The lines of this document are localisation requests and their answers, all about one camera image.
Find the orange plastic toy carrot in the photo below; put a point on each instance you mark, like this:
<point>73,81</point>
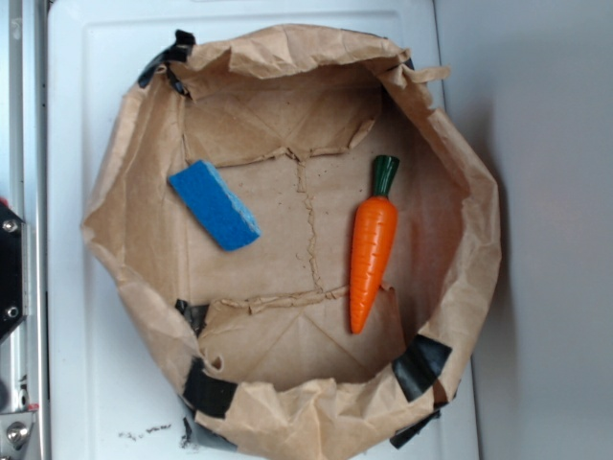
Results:
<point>374,231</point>

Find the blue sponge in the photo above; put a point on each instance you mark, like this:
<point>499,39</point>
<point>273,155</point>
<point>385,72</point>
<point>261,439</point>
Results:
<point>218,210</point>

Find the brown paper bag bin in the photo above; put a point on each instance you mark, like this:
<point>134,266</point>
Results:
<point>257,342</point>

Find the white plastic tray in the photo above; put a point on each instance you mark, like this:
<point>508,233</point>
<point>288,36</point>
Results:
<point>108,399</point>

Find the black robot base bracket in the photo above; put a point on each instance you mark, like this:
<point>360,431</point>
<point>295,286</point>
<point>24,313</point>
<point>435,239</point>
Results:
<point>12,271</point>

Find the silver metal frame rail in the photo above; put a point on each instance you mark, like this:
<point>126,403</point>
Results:
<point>25,394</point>

